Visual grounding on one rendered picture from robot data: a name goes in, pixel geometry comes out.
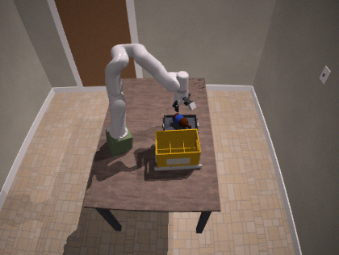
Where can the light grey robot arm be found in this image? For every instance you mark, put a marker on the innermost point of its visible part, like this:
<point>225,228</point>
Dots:
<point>114,86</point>

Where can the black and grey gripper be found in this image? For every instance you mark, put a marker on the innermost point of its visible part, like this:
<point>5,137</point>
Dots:
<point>178,100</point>

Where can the yellow crate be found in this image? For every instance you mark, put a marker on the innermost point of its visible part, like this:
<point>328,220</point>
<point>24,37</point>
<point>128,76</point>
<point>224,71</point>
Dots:
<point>170,147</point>

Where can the brown bottle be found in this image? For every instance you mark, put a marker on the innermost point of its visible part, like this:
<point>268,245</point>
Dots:
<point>181,121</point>

